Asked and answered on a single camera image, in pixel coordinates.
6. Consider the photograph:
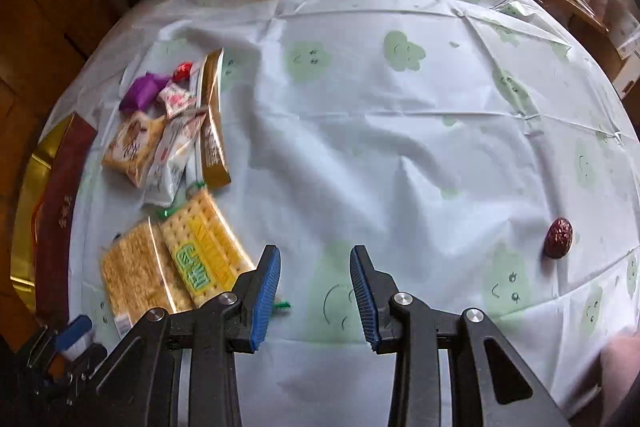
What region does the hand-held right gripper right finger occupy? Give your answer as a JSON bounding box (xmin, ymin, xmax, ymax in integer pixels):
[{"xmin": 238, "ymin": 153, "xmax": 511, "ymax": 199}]
[{"xmin": 349, "ymin": 244, "xmax": 571, "ymax": 427}]

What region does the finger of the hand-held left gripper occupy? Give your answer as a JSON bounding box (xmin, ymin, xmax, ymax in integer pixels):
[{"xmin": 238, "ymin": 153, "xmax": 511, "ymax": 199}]
[{"xmin": 54, "ymin": 314, "xmax": 95, "ymax": 360}]

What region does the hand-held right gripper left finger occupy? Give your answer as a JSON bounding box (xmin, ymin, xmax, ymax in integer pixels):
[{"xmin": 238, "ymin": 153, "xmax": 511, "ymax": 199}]
[{"xmin": 75, "ymin": 244, "xmax": 283, "ymax": 427}]

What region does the plain clear cracker packet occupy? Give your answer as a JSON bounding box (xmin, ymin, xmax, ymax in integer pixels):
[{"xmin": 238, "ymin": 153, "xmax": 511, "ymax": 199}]
[{"xmin": 100, "ymin": 217, "xmax": 196, "ymax": 338}]

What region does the white snack packet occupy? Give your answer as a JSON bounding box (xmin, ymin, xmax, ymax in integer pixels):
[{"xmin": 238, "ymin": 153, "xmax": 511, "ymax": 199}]
[{"xmin": 142, "ymin": 107, "xmax": 208, "ymax": 208}]

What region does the gold brown long packet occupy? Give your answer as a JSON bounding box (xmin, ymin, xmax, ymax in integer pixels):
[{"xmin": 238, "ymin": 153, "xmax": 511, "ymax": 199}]
[{"xmin": 199, "ymin": 49, "xmax": 232, "ymax": 188}]

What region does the purple snack packet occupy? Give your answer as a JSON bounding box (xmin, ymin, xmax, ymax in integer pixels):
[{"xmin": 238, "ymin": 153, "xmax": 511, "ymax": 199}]
[{"xmin": 119, "ymin": 73, "xmax": 173, "ymax": 112}]

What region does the yellow label cracker packet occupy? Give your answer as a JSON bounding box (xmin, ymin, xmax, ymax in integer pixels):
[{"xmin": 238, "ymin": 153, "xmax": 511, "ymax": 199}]
[{"xmin": 157, "ymin": 187, "xmax": 291, "ymax": 313}]

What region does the white tablecloth with green print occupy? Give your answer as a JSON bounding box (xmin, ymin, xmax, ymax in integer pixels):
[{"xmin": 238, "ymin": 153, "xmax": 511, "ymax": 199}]
[{"xmin": 37, "ymin": 0, "xmax": 640, "ymax": 427}]

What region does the red date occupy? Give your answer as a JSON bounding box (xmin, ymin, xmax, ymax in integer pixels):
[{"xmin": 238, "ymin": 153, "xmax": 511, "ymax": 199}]
[{"xmin": 544, "ymin": 217, "xmax": 573, "ymax": 259}]

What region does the small pink white packet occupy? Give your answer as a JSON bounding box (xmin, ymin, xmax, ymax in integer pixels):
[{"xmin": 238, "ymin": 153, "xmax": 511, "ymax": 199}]
[{"xmin": 157, "ymin": 82, "xmax": 197, "ymax": 118}]

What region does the person's leg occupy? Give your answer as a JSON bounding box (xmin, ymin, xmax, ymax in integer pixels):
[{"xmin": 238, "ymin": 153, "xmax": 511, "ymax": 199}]
[{"xmin": 599, "ymin": 334, "xmax": 640, "ymax": 427}]

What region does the wooden cabinet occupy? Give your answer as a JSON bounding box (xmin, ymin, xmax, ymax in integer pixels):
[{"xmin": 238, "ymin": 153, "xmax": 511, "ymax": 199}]
[{"xmin": 0, "ymin": 0, "xmax": 128, "ymax": 188}]

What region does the white cardboard box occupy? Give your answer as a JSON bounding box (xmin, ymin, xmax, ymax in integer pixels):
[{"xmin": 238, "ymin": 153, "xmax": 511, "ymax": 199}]
[{"xmin": 610, "ymin": 52, "xmax": 640, "ymax": 100}]

